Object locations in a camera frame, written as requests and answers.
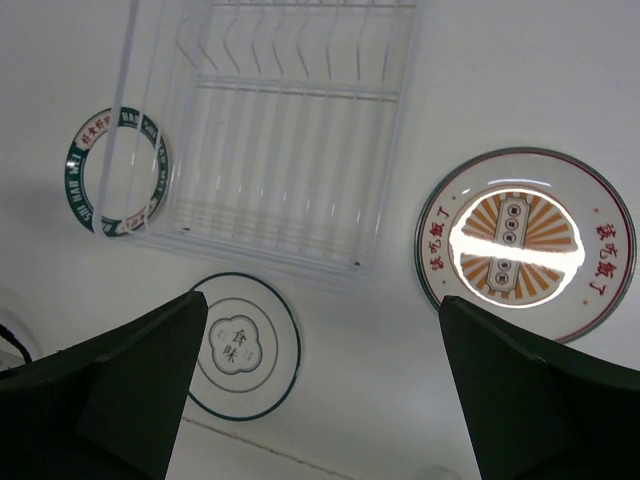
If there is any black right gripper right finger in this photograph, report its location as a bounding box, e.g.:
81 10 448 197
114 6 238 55
438 296 639 479

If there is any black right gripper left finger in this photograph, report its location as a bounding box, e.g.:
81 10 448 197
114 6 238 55
1 291 208 479

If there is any white plate green line rim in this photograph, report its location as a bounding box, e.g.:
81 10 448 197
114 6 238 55
188 272 303 422

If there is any orange sunburst red text plate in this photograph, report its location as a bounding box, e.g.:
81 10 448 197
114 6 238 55
414 146 638 343

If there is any green rimmed text plate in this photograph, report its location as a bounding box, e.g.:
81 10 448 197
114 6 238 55
64 107 170 238

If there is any black cable at left edge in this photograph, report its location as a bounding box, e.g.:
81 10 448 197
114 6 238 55
0 322 32 362

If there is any white wire dish rack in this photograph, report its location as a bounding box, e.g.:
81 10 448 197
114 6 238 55
92 1 423 290

